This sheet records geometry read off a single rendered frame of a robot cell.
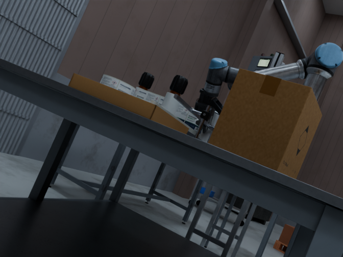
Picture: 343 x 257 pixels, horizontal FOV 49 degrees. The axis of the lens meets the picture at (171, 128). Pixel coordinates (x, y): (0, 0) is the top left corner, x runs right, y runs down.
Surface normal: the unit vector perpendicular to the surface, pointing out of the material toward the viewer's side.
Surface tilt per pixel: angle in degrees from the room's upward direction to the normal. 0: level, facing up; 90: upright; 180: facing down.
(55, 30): 90
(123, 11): 90
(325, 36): 90
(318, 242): 90
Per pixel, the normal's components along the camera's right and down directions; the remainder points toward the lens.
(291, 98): -0.44, -0.25
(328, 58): -0.02, -0.22
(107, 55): 0.79, 0.31
